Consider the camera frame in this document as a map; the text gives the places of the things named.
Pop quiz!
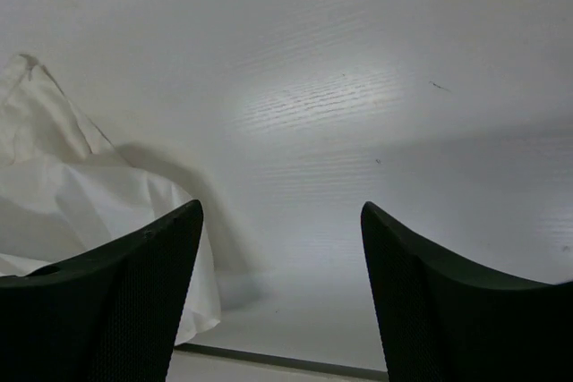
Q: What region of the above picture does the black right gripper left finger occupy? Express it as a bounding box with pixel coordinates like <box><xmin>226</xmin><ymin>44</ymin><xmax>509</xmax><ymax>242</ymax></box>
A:
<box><xmin>1</xmin><ymin>200</ymin><xmax>203</xmax><ymax>381</ymax></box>

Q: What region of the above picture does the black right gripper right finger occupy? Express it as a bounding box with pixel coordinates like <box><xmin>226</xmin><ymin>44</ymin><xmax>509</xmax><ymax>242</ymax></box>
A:
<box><xmin>361</xmin><ymin>202</ymin><xmax>572</xmax><ymax>381</ymax></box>

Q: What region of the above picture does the white skirt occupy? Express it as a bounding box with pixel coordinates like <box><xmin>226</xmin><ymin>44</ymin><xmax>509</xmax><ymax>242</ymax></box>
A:
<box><xmin>0</xmin><ymin>52</ymin><xmax>223</xmax><ymax>347</ymax></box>

